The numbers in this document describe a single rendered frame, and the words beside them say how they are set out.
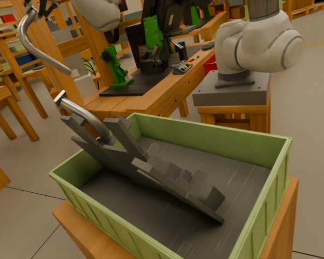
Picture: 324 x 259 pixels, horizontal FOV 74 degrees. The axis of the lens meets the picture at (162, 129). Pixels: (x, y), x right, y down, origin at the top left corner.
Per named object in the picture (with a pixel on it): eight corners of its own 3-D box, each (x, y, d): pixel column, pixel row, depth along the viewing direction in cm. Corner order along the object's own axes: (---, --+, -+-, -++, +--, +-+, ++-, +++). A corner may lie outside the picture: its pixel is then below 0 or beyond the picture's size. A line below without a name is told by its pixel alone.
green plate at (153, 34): (165, 47, 162) (162, 16, 156) (159, 47, 156) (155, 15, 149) (152, 48, 168) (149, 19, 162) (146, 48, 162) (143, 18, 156)
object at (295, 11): (301, 10, 703) (302, -6, 681) (324, 8, 634) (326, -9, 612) (269, 20, 687) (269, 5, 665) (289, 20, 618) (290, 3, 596)
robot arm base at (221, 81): (253, 68, 116) (252, 58, 113) (255, 84, 99) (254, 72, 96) (218, 73, 123) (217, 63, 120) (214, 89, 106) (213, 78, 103)
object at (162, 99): (230, 51, 219) (228, 35, 212) (153, 133, 117) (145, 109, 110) (216, 53, 227) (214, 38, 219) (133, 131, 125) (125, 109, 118)
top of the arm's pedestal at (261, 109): (271, 85, 118) (272, 77, 116) (267, 114, 95) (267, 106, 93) (214, 88, 134) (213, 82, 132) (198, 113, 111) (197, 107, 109)
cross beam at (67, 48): (157, 20, 229) (155, 11, 224) (56, 60, 140) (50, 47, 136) (154, 21, 231) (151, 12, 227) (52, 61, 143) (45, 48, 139)
